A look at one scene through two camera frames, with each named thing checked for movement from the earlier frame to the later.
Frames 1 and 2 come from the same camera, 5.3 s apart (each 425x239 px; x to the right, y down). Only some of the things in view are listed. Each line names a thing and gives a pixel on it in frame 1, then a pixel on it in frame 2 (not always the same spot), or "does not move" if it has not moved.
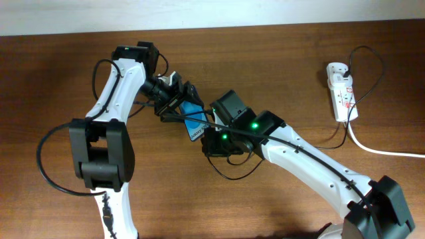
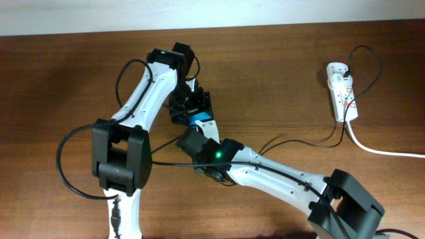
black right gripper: [210, 145] -> [200, 167]
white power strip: [342, 98] does not move
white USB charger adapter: [338, 81] does not move
